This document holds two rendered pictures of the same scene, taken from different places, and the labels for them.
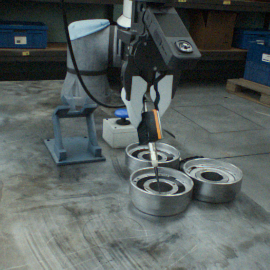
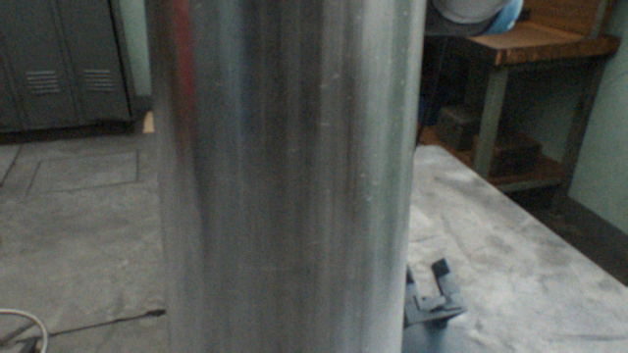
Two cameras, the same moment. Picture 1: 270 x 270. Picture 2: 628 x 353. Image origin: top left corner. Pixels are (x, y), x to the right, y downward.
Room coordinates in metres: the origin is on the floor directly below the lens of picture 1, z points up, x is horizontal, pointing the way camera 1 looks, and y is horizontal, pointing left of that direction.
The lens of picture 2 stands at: (1.31, 0.04, 1.30)
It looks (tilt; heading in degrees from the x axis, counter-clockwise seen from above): 28 degrees down; 187
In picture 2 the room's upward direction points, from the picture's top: straight up
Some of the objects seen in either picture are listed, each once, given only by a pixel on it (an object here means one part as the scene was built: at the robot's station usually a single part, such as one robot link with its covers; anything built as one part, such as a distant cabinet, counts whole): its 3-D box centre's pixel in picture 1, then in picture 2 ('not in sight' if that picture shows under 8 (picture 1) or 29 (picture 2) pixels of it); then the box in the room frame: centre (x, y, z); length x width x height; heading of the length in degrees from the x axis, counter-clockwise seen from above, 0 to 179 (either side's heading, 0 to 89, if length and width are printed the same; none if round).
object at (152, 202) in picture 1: (160, 191); not in sight; (0.62, -0.05, 0.82); 0.10 x 0.10 x 0.04
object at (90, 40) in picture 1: (90, 43); not in sight; (1.21, 0.15, 0.97); 0.13 x 0.12 x 0.14; 93
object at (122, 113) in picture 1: (123, 121); not in sight; (0.89, 0.03, 0.85); 0.04 x 0.04 x 0.05
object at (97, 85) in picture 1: (86, 83); not in sight; (1.21, 0.15, 0.85); 0.15 x 0.15 x 0.10
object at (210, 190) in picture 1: (211, 180); not in sight; (0.68, -0.14, 0.82); 0.10 x 0.10 x 0.04
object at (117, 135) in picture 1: (122, 130); not in sight; (0.89, 0.03, 0.82); 0.08 x 0.07 x 0.05; 24
